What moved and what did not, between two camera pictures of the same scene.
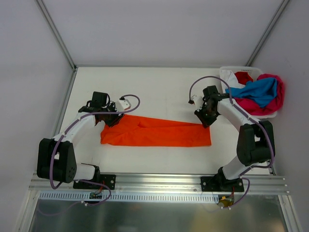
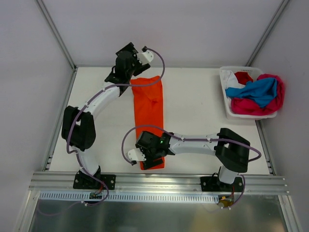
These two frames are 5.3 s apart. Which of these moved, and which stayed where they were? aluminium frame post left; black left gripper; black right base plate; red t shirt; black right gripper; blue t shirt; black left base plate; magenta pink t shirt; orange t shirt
Moved: black right gripper; orange t shirt; black left gripper
Stayed: black right base plate; black left base plate; red t shirt; aluminium frame post left; magenta pink t shirt; blue t shirt
